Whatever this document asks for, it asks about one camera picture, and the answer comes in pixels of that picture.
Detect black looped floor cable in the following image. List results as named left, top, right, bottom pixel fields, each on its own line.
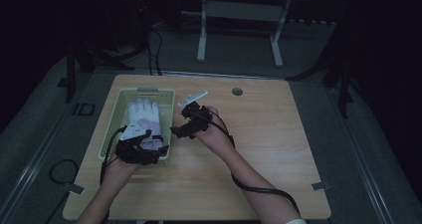
left=49, top=158, right=80, bottom=186

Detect white metal stand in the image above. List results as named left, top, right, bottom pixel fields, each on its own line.
left=181, top=0, right=295, bottom=69

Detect person's right hand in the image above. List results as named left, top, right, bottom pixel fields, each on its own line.
left=193, top=106, right=235, bottom=153

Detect purple glove with white fingers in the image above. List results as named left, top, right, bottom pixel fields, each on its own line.
left=126, top=98, right=165, bottom=152

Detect black tripod stand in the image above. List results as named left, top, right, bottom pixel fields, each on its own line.
left=64, top=0, right=150, bottom=105
left=287, top=18, right=357, bottom=119

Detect person's left hand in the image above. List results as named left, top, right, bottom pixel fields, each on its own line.
left=105, top=155, right=140, bottom=185

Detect grey tape piece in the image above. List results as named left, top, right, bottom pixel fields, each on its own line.
left=311, top=181, right=331, bottom=191
left=63, top=182, right=87, bottom=196

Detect black hanging cables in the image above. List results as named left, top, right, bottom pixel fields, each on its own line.
left=145, top=28, right=164, bottom=77

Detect pale green plastic basket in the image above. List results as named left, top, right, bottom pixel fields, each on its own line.
left=98, top=87, right=176, bottom=167

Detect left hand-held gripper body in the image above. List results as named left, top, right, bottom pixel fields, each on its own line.
left=114, top=123, right=163, bottom=166

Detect left hand-held gripper cable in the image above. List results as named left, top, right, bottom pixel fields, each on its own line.
left=100, top=126, right=127, bottom=186

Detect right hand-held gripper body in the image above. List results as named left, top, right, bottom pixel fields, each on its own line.
left=177, top=90, right=213, bottom=139

